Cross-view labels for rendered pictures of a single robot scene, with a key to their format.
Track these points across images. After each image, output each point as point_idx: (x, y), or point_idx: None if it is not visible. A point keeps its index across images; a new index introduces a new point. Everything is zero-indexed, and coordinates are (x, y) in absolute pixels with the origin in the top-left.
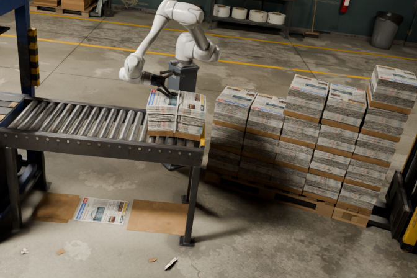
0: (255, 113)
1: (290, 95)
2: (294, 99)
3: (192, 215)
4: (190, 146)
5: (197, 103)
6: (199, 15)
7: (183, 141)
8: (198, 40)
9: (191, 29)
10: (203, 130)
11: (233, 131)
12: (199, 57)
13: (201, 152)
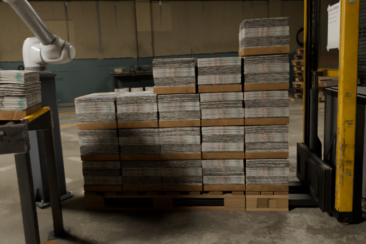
0: (123, 102)
1: (156, 68)
2: (161, 72)
3: (34, 239)
4: (6, 124)
5: (17, 71)
6: None
7: (1, 124)
8: (33, 25)
9: (14, 5)
10: (37, 111)
11: (104, 132)
12: (48, 56)
13: (21, 126)
